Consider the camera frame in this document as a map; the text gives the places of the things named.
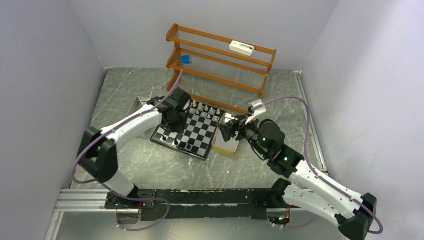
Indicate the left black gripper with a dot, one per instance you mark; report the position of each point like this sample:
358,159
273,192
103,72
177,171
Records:
176,128

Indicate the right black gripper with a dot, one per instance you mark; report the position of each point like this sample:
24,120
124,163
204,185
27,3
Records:
227,129

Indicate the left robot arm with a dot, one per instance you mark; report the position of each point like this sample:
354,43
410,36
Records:
99,148

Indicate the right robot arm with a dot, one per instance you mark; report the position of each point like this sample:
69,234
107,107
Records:
303,185

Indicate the black and white chessboard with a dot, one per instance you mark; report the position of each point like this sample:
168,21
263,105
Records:
200,127

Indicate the silver tin box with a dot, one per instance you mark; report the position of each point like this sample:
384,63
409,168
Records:
138,103

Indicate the orange wooden shelf rack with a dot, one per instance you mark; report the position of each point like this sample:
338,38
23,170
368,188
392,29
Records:
212,59

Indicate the blue cube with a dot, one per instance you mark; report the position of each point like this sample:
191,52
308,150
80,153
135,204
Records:
186,59

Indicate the white rectangular device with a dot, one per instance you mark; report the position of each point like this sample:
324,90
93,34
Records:
241,48

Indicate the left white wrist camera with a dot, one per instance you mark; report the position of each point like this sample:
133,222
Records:
188,105

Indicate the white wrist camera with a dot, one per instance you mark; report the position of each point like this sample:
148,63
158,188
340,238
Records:
188,105
255,109

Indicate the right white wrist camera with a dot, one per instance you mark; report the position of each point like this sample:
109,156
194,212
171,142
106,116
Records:
255,109

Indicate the black base frame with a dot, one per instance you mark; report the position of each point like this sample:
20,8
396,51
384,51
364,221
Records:
250,203

